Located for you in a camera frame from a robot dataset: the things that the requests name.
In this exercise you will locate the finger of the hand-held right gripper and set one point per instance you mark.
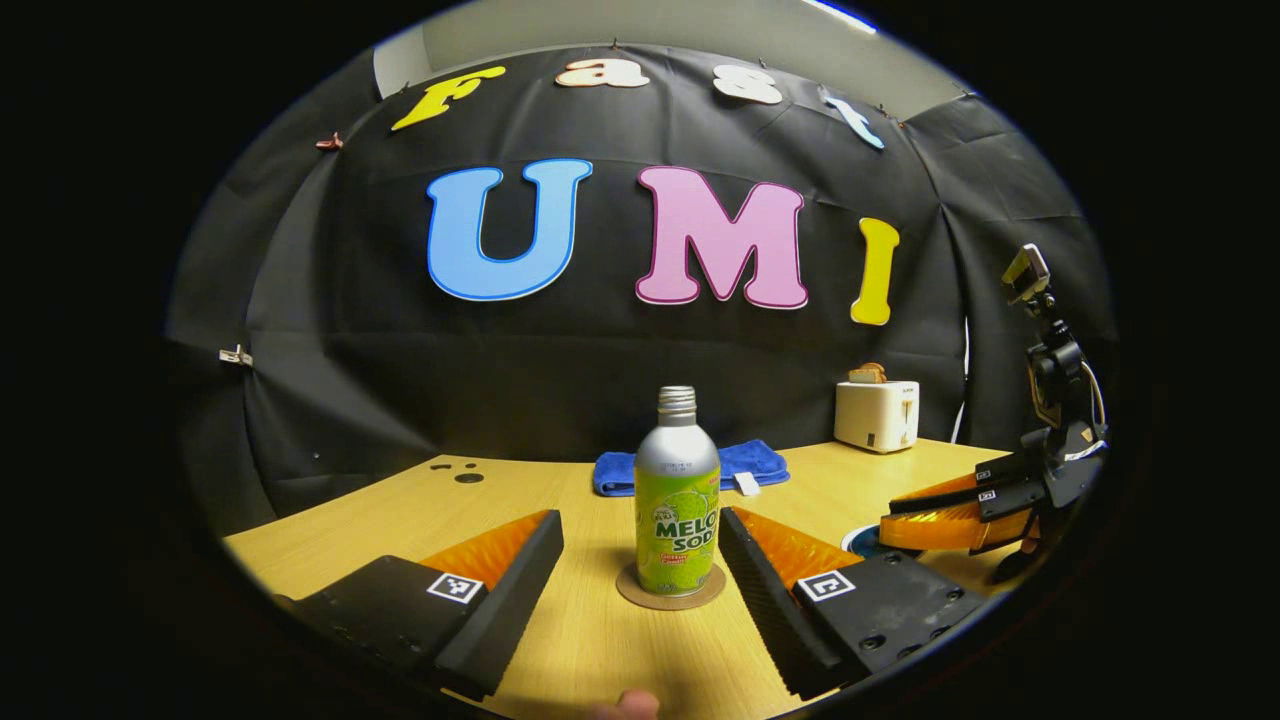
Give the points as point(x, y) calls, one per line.
point(950, 527)
point(955, 485)

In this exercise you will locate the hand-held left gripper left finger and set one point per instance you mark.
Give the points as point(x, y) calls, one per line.
point(510, 615)

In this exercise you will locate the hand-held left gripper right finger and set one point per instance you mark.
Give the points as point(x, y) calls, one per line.
point(765, 615)

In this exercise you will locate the round brown coaster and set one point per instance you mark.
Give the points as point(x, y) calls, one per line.
point(640, 600)

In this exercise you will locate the silver green water bottle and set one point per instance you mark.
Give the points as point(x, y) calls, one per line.
point(677, 470)

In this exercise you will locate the white toaster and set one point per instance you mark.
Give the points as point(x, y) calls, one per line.
point(875, 415)

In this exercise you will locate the brown toast slice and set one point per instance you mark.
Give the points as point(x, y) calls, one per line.
point(868, 374)

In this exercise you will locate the blue towel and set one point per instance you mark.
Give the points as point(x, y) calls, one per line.
point(760, 462)

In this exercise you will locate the black backdrop cloth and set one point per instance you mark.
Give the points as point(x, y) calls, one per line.
point(560, 370)

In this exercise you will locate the white cloth clip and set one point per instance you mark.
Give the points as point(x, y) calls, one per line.
point(236, 355)

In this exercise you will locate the red cloth clip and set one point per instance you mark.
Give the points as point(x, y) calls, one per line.
point(329, 142)

